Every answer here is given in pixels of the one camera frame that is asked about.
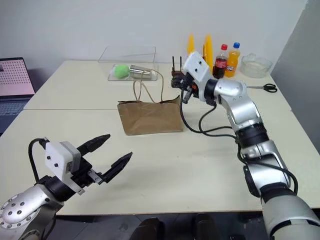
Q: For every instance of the green fuzzy ball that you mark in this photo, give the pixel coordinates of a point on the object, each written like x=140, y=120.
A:
x=121, y=71

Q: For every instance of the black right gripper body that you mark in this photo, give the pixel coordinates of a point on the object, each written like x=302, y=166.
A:
x=186, y=85

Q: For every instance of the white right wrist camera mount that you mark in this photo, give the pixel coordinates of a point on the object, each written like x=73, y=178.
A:
x=197, y=66

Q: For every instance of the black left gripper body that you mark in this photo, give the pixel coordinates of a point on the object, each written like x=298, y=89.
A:
x=83, y=175

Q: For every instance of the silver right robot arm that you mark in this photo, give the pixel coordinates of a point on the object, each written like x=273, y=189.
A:
x=240, y=107

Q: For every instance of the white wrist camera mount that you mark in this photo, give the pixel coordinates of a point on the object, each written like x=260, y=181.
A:
x=197, y=66
x=58, y=157

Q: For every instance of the clear plastic box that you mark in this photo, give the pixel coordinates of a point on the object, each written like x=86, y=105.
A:
x=130, y=56

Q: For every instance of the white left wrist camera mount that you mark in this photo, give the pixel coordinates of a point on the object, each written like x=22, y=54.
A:
x=58, y=157

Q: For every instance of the metal cup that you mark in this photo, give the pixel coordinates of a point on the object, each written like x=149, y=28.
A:
x=141, y=72

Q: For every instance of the dark rounded shape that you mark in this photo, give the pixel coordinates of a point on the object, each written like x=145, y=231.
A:
x=147, y=230

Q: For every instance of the open laptop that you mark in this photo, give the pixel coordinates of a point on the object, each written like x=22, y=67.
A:
x=15, y=77

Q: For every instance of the cola bottle red cap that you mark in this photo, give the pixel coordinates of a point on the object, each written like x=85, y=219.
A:
x=220, y=65

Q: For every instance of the orange soda bottle blue cap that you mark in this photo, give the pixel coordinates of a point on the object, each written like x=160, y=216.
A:
x=232, y=63

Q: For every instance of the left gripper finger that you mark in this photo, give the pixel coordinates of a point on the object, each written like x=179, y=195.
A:
x=116, y=167
x=93, y=143

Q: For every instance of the brown paper bag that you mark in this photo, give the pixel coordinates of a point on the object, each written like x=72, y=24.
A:
x=150, y=120

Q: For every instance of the clear glass bowl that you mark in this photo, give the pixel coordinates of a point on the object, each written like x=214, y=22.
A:
x=256, y=66

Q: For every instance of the yellow curved plastic piece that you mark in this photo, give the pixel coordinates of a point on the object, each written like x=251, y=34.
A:
x=191, y=46
x=208, y=50

